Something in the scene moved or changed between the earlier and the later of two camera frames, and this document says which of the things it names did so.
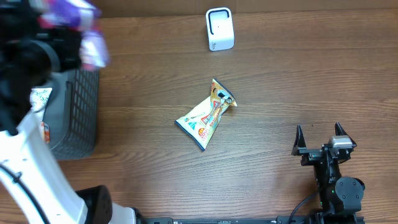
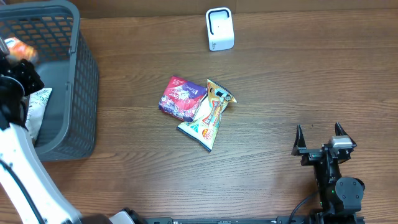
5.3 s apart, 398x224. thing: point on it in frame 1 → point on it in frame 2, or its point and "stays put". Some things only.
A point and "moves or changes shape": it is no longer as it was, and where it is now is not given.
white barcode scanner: [219, 28] stays put
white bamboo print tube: [38, 98] stays put
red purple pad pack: [82, 15] → [181, 98]
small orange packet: [46, 133] moves or changes shape
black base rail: [286, 219] stays put
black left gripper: [71, 44] → [23, 68]
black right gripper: [310, 155] stays put
